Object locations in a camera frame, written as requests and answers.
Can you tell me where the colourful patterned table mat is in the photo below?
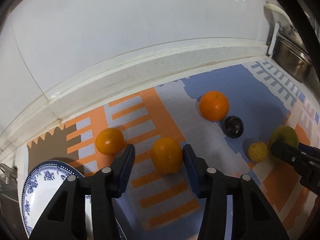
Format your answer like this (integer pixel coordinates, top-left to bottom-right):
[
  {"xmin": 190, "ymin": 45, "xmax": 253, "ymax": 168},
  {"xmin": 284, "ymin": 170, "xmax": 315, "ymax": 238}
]
[{"xmin": 28, "ymin": 59, "xmax": 319, "ymax": 239}]

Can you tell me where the orange tangerine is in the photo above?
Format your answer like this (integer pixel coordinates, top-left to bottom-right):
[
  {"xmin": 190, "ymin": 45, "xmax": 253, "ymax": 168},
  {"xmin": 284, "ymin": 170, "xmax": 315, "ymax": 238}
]
[
  {"xmin": 199, "ymin": 90, "xmax": 229, "ymax": 122},
  {"xmin": 150, "ymin": 138, "xmax": 183, "ymax": 175},
  {"xmin": 95, "ymin": 127, "xmax": 125, "ymax": 155}
]

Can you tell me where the cream pan handle lower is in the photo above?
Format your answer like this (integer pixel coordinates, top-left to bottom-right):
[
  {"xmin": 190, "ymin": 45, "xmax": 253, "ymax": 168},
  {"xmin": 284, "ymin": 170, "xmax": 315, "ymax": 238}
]
[{"xmin": 265, "ymin": 3, "xmax": 292, "ymax": 25}]

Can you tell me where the stainless steel pot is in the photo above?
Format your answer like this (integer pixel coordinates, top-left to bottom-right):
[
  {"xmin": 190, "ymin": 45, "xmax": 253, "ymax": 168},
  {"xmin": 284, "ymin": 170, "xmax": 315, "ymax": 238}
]
[{"xmin": 272, "ymin": 34, "xmax": 312, "ymax": 83}]

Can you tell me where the dark plum back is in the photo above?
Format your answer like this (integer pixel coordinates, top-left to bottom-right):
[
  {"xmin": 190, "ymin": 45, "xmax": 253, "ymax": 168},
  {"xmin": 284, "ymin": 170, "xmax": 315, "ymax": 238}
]
[{"xmin": 224, "ymin": 115, "xmax": 244, "ymax": 139}]

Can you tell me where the blue white porcelain plate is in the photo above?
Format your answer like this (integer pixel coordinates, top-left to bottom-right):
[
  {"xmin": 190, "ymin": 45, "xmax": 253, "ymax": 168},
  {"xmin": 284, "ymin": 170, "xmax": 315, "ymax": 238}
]
[{"xmin": 21, "ymin": 160, "xmax": 83, "ymax": 237}]

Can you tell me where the green yellow apple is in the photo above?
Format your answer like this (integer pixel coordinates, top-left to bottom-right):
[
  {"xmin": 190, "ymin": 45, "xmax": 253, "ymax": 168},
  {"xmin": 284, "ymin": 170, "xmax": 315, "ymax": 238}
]
[{"xmin": 268, "ymin": 125, "xmax": 299, "ymax": 153}]

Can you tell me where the small yellow fruit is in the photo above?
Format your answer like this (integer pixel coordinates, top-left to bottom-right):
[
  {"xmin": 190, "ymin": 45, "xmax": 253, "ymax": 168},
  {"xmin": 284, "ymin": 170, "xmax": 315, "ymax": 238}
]
[{"xmin": 247, "ymin": 142, "xmax": 268, "ymax": 163}]

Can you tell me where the stainless steel sink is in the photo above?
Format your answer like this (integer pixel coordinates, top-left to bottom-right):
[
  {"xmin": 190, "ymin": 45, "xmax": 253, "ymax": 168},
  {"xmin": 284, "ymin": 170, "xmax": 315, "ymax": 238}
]
[{"xmin": 1, "ymin": 163, "xmax": 28, "ymax": 239}]

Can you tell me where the white metal rack bracket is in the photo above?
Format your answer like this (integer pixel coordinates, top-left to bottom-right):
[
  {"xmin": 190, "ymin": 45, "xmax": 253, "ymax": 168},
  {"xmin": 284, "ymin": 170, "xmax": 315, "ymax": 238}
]
[{"xmin": 267, "ymin": 23, "xmax": 280, "ymax": 57}]

